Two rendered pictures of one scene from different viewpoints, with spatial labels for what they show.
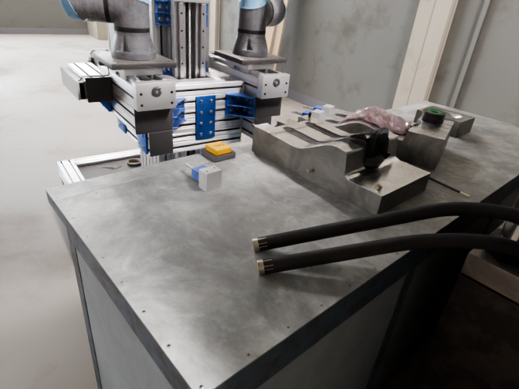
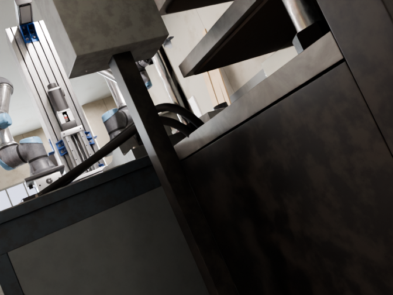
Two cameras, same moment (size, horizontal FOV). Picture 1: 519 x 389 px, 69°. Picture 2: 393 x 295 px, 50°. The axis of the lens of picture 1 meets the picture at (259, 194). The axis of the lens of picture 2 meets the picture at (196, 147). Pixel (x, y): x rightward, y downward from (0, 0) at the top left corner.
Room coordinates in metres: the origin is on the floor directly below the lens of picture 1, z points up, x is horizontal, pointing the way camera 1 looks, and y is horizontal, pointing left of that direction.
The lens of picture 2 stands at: (-0.73, -0.98, 0.62)
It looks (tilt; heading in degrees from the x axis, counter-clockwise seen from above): 5 degrees up; 15
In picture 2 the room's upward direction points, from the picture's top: 24 degrees counter-clockwise
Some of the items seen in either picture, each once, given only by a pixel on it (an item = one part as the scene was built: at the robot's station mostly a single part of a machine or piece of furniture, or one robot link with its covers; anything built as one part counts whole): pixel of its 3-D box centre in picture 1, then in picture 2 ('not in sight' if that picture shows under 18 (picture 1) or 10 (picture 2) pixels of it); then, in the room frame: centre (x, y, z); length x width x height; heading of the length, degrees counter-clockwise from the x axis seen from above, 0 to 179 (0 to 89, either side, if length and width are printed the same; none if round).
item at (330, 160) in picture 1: (336, 150); (140, 152); (1.10, -0.23, 0.87); 0.50 x 0.26 x 0.14; 44
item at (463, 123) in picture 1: (443, 120); not in sight; (1.68, -0.79, 0.84); 0.20 x 0.15 x 0.07; 44
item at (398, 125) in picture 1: (378, 116); not in sight; (1.41, -0.42, 0.90); 0.26 x 0.18 x 0.08; 61
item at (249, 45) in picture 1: (250, 42); (120, 137); (1.68, 0.10, 1.09); 0.15 x 0.15 x 0.10
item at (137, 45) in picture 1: (133, 42); (41, 166); (1.37, 0.49, 1.09); 0.15 x 0.15 x 0.10
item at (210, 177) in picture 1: (200, 171); not in sight; (0.94, 0.17, 0.83); 0.13 x 0.05 x 0.05; 46
